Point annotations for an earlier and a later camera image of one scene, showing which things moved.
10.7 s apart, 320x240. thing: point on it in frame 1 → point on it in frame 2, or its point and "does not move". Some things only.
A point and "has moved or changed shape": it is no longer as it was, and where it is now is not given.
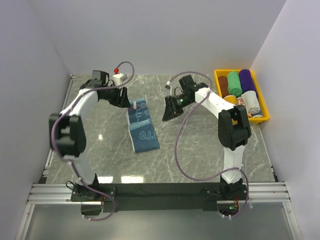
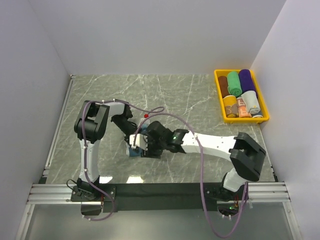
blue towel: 144,133 has moved or changed shape
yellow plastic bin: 263,108 does not move
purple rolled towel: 246,81 does not move
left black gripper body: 113,95 → 125,126
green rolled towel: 234,85 does not move
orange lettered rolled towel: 240,101 does not move
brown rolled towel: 223,84 does not move
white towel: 252,101 does not move
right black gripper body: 175,104 → 155,148
